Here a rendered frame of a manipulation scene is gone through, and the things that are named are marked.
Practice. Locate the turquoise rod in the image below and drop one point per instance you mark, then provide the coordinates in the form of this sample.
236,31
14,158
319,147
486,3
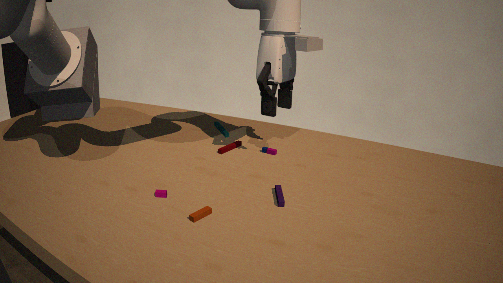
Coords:
221,129

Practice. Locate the purple rod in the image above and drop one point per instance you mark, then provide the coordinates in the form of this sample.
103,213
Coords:
279,196

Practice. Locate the orange rod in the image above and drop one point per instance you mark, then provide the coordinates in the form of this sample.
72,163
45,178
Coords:
200,214

